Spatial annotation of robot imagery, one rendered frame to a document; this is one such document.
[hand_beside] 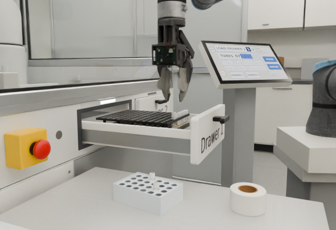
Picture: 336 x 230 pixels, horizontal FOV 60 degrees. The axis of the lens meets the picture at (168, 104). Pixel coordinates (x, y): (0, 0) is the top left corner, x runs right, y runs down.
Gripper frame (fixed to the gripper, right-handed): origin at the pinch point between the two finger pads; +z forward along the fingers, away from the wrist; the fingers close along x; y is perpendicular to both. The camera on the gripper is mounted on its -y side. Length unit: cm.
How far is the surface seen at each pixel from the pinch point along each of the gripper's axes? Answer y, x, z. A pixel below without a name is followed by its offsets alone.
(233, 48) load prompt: -100, -2, -19
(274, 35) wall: -366, 5, -53
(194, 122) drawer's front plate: 12.9, 9.8, 4.5
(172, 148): 11.2, 3.6, 11.6
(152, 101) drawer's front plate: -29.5, -21.4, 5.4
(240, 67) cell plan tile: -93, 3, -8
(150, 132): 11.0, -2.2, 8.2
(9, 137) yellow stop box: 34.9, -21.5, 5.6
